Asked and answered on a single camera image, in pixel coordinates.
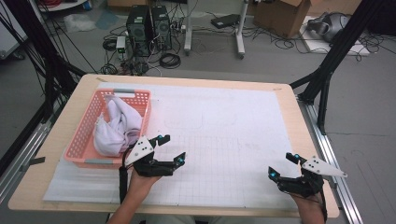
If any black computer tower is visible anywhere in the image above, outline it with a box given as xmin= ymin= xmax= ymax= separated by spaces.
xmin=150 ymin=5 xmax=173 ymax=52
xmin=125 ymin=4 xmax=153 ymax=58

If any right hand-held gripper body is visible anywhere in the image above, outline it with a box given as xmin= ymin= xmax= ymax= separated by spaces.
xmin=276 ymin=156 xmax=348 ymax=199

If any black frame stand with cables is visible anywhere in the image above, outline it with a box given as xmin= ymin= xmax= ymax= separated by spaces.
xmin=0 ymin=0 xmax=88 ymax=124

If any aluminium rail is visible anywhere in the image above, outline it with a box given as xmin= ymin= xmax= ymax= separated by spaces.
xmin=0 ymin=120 xmax=54 ymax=204
xmin=297 ymin=99 xmax=363 ymax=224

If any person's left hand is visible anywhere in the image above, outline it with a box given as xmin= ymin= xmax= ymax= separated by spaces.
xmin=127 ymin=169 xmax=162 ymax=201

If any black flat device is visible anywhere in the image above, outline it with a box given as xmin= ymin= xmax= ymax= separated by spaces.
xmin=210 ymin=13 xmax=241 ymax=30

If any white cabinet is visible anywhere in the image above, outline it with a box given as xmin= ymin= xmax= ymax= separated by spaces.
xmin=0 ymin=0 xmax=29 ymax=60

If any coil of black cable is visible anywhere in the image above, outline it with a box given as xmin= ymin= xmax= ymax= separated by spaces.
xmin=159 ymin=52 xmax=182 ymax=70

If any pink plastic basket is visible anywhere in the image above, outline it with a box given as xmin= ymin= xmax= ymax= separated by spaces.
xmin=63 ymin=88 xmax=153 ymax=170

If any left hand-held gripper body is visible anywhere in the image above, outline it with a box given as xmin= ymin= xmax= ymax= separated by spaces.
xmin=124 ymin=135 xmax=175 ymax=178

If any white flat board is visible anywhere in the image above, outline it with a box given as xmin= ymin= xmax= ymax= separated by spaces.
xmin=299 ymin=15 xmax=372 ymax=57

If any large cardboard box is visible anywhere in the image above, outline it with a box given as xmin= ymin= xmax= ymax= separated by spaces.
xmin=252 ymin=0 xmax=312 ymax=39

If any person's right hand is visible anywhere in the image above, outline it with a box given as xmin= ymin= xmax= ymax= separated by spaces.
xmin=290 ymin=192 xmax=327 ymax=216

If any white metal stand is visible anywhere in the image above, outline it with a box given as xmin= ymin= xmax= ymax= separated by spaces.
xmin=183 ymin=0 xmax=250 ymax=60

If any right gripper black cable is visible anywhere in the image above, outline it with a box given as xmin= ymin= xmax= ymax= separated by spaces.
xmin=317 ymin=176 xmax=330 ymax=223

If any white cat-print pillowcase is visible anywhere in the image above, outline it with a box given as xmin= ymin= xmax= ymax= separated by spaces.
xmin=92 ymin=94 xmax=144 ymax=158

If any white grid mat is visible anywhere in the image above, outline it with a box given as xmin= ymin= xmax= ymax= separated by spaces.
xmin=42 ymin=81 xmax=303 ymax=210

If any white round table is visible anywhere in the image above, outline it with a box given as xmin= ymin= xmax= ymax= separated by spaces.
xmin=36 ymin=0 xmax=89 ymax=13

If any white plastic bag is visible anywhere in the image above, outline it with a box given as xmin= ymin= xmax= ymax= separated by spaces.
xmin=64 ymin=12 xmax=97 ymax=34

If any grey headset device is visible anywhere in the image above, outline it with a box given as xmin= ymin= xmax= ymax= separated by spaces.
xmin=306 ymin=11 xmax=351 ymax=43

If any grey metal bracket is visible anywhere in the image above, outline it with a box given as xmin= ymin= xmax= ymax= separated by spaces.
xmin=20 ymin=156 xmax=47 ymax=172

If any small white box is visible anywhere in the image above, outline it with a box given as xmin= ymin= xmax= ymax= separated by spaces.
xmin=115 ymin=35 xmax=127 ymax=54

